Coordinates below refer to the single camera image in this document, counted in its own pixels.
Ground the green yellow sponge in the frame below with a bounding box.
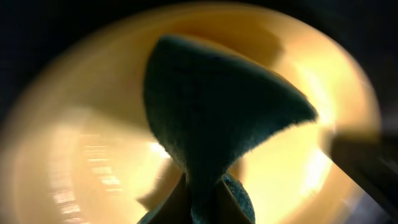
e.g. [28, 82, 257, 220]
[143, 35, 318, 223]

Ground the yellow plate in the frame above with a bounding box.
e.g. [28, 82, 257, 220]
[1, 2, 380, 223]

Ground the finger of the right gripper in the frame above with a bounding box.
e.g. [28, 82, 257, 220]
[329, 133, 397, 218]

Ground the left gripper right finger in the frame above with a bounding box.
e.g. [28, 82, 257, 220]
[214, 179, 254, 224]

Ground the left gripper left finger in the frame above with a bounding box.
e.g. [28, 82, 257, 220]
[147, 174, 192, 224]

